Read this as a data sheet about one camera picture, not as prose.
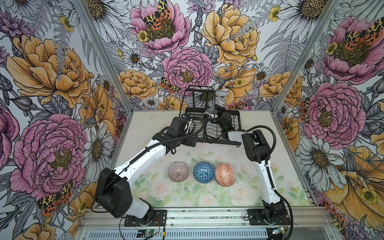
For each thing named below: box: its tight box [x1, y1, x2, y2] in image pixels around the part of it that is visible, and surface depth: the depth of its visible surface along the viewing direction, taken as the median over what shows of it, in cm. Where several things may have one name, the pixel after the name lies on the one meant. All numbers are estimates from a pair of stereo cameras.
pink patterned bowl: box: [168, 161, 189, 182], surface depth 89 cm
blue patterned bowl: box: [193, 161, 215, 184], surface depth 87 cm
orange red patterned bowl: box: [214, 163, 236, 187], surface depth 86 cm
